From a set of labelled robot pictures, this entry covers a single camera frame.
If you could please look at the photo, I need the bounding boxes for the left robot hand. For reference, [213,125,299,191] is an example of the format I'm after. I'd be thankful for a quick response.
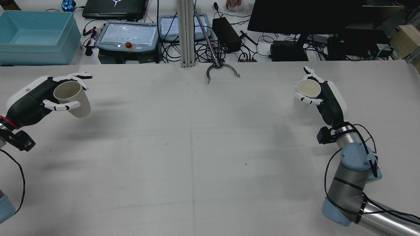
[6,71,93,130]

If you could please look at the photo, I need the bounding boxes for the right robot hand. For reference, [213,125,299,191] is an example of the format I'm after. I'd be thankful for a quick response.
[294,66,347,128]

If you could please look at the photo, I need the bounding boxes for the white paper cup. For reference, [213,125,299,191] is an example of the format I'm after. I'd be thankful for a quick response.
[293,79,322,111]
[53,81,92,118]

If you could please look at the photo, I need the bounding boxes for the light blue plastic bin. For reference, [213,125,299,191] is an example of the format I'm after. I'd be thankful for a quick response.
[0,10,82,66]

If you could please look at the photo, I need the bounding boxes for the black flat box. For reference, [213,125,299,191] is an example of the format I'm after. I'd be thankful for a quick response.
[270,41,309,62]

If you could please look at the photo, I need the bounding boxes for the black electronics box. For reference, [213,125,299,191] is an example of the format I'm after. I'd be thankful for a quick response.
[328,29,390,60]

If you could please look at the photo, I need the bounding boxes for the black Huawei monitor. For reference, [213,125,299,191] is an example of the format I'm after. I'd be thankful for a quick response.
[247,0,366,53]

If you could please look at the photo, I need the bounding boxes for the wooden box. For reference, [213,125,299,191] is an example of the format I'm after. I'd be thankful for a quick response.
[390,25,420,59]

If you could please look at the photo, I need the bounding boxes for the teach pendant with red button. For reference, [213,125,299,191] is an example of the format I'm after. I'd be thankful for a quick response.
[95,20,159,54]

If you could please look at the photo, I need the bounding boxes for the metal claw picker tool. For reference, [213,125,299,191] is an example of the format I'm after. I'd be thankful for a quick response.
[194,7,241,84]

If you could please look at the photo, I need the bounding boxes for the black laptop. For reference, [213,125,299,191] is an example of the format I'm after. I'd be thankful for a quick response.
[82,0,148,19]

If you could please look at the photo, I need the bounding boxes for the black power adapter box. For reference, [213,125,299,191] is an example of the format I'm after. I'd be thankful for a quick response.
[212,17,242,53]

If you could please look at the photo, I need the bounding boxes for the grey teach pendant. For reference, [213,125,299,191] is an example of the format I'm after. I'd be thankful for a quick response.
[158,14,211,41]

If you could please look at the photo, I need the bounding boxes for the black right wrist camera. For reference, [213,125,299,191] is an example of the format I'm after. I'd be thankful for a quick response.
[317,126,337,145]

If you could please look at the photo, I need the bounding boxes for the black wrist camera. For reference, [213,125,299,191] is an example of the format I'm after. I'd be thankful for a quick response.
[0,128,36,152]
[317,126,337,145]

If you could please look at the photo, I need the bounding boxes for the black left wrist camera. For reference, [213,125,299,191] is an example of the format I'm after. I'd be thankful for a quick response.
[0,128,36,152]

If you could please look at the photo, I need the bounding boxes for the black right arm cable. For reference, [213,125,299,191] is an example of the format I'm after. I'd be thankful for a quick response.
[323,123,420,226]

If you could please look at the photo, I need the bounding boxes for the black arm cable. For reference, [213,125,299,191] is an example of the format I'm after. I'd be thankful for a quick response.
[0,149,26,215]
[323,123,420,226]

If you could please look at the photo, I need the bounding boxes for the teal coiled cable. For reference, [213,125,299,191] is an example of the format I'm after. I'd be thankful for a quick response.
[376,45,400,61]

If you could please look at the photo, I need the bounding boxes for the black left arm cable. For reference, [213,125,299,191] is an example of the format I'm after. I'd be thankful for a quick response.
[0,149,26,215]

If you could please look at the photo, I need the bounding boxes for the black cable tangle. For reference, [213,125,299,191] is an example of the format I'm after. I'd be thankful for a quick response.
[161,39,273,63]

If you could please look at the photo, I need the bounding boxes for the aluminium profile post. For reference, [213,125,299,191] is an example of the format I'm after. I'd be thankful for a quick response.
[176,0,197,68]

